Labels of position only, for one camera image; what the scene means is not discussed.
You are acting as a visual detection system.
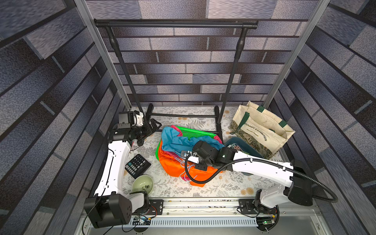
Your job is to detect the blue t-shirt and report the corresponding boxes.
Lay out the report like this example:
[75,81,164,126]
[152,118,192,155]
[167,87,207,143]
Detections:
[162,127,224,154]

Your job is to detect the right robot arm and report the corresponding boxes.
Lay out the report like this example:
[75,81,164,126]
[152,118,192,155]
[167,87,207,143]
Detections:
[184,141,313,209]

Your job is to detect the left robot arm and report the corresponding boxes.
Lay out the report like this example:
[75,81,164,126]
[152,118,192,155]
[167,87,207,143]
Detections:
[84,111,162,229]

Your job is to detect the pink garment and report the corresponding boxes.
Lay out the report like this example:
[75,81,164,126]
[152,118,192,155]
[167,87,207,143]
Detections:
[170,125,224,145]

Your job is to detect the green plastic laundry basket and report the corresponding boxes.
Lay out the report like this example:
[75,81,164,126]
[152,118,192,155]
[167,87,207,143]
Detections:
[155,125,219,161]

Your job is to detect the black calculator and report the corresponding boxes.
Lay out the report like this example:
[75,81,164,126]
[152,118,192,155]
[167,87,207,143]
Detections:
[125,154,151,179]

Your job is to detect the orange garment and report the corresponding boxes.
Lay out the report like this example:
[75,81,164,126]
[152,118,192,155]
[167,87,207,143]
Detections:
[156,141,217,181]

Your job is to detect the teal clothespin tray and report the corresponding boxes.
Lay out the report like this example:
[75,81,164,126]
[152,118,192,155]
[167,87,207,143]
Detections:
[218,137,266,177]

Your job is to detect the green ceramic bowl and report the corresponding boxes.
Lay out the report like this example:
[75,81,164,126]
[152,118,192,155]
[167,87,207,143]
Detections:
[132,175,154,194]

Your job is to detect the black clothes rack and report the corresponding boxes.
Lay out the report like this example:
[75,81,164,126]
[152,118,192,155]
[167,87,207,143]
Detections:
[94,19,258,139]

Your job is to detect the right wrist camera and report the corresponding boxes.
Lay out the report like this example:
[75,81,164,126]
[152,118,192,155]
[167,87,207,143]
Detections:
[180,150,199,164]

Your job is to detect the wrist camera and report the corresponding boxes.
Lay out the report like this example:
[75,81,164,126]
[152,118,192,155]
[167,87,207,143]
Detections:
[117,111,144,129]
[180,150,199,164]

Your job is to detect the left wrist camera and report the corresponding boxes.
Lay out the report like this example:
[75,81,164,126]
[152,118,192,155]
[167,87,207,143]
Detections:
[117,111,144,129]

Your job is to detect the spare wire hangers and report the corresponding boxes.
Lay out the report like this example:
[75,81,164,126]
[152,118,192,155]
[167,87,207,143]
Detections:
[173,149,206,184]

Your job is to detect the cream tote bag green handles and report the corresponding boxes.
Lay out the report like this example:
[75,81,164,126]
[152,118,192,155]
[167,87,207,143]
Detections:
[229,102,295,160]

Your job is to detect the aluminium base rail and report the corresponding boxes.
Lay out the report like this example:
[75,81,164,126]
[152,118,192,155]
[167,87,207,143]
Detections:
[79,193,318,232]

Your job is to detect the black corrugated cable conduit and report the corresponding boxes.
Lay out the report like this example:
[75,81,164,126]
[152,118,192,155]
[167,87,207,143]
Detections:
[184,154,338,203]

